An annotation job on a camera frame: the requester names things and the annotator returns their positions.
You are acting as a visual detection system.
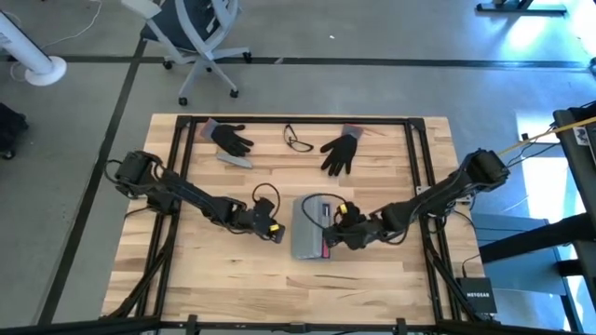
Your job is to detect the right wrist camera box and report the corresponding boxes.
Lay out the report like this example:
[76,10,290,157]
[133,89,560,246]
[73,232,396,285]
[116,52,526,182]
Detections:
[338,200,368,225]

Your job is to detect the black standing desk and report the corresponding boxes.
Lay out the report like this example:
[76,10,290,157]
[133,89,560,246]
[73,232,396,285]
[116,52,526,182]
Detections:
[475,0,567,18]

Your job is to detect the white tower fan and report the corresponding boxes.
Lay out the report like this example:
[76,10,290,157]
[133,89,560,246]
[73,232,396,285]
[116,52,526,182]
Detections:
[0,8,68,87]

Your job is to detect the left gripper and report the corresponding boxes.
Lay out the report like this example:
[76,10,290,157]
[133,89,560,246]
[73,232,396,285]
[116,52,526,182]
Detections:
[239,211,286,245]

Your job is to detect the black wheeled object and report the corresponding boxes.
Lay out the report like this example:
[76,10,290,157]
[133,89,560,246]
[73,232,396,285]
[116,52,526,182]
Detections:
[0,101,30,160]

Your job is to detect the black overhead rig crossbar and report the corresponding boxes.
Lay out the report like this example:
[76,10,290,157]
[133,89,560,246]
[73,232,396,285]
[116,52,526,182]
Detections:
[0,315,596,335]

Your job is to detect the white floor cable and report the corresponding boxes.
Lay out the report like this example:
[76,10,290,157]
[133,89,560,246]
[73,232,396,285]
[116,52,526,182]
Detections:
[8,0,104,84]

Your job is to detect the grey plastic tool case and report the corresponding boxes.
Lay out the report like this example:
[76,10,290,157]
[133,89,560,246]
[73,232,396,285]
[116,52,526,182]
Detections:
[290,194,335,261]

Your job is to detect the tortoise-frame safety glasses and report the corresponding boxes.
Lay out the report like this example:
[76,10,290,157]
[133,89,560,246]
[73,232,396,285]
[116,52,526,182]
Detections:
[282,123,315,154]

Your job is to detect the grey utility knife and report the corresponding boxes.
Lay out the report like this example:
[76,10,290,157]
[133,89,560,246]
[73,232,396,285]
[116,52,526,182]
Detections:
[214,151,255,169]

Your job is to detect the white-frame mesh office chair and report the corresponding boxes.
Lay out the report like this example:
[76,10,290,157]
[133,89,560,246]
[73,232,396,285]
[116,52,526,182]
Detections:
[119,0,252,106]

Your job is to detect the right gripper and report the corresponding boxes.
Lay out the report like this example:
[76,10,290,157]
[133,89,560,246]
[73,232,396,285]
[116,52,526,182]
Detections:
[322,218,388,251]

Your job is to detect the black work glove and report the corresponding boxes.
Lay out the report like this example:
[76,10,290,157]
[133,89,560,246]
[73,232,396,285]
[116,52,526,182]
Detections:
[199,117,255,158]
[318,123,365,178]

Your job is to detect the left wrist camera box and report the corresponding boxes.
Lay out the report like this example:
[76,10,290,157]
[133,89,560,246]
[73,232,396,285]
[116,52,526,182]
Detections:
[251,196,277,221]

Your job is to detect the black thin floor cable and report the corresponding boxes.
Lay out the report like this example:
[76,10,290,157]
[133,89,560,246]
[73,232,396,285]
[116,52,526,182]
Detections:
[507,137,560,168]

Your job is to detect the black diagonal frame brace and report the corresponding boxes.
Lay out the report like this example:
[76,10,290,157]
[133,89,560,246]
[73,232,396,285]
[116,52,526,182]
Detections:
[104,239,173,322]
[421,227,499,325]

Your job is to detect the yellow hanging cable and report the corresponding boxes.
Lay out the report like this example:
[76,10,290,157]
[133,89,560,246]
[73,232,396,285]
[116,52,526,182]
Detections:
[496,115,596,157]

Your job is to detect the black looped cable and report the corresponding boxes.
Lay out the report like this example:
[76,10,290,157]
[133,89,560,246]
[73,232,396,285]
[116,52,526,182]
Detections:
[300,192,349,231]
[251,181,282,220]

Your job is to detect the black Netgear switch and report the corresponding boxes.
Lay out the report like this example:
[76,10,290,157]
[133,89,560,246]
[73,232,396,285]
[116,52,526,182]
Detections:
[454,277,498,315]

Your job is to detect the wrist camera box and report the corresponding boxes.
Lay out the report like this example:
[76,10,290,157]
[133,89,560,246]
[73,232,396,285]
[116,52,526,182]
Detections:
[251,196,277,221]
[338,200,368,225]

